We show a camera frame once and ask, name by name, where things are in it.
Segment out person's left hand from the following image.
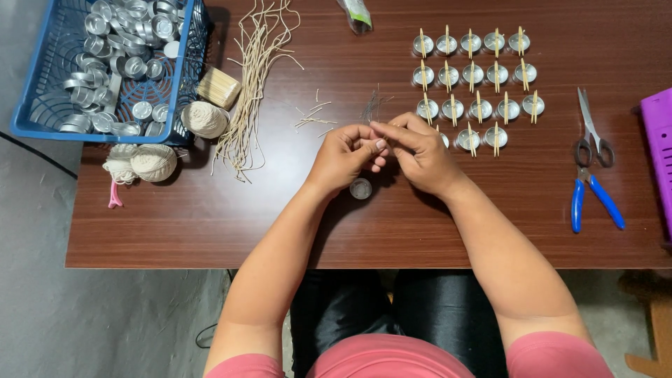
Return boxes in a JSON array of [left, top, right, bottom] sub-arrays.
[[307, 124, 390, 197]]

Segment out person's right hand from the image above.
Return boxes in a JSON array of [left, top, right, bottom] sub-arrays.
[[370, 112, 468, 200]]

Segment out single aluminium tealight cup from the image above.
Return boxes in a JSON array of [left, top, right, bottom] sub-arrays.
[[349, 177, 373, 201]]

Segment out scattered short wick pieces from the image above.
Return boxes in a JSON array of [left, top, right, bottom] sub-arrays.
[[292, 88, 337, 139]]

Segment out rows of cups with sticks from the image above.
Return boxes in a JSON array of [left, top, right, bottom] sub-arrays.
[[411, 24, 547, 159]]

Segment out bundle of long waxed wicks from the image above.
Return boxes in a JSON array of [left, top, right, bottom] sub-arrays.
[[211, 0, 306, 184]]

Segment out bundle of wooden toothpicks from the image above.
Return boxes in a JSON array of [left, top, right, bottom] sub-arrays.
[[196, 66, 243, 111]]

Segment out clear plastic bag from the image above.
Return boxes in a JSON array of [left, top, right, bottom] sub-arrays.
[[336, 0, 374, 36]]

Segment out person's black trousers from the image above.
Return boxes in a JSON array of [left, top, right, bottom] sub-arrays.
[[289, 269, 509, 378]]

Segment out person's pink shirt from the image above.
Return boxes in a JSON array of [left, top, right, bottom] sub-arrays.
[[204, 331, 615, 378]]

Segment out pink hair clip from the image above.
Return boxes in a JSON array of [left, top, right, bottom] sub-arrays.
[[107, 180, 125, 210]]

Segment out purple plastic basket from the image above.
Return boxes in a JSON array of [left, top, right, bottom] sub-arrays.
[[632, 87, 672, 249]]

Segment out heap of empty aluminium cups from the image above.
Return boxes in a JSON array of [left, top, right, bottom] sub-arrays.
[[58, 0, 193, 138]]

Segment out blue plastic basket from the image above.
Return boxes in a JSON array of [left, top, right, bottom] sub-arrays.
[[10, 0, 213, 147]]

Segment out bundle of thin dark wires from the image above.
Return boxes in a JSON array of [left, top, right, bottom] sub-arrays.
[[360, 83, 395, 125]]

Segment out grey handled scissors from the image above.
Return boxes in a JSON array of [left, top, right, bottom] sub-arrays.
[[573, 86, 616, 169]]

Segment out blue handled pliers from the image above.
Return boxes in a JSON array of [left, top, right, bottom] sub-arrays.
[[570, 165, 627, 235]]

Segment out loose cream cotton string ball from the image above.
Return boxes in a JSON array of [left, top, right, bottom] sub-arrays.
[[102, 144, 139, 186]]

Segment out thin black cable loop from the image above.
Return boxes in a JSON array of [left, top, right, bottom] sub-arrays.
[[195, 322, 219, 350]]

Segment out black floor cable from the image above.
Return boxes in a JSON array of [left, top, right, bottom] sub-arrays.
[[0, 131, 79, 181]]

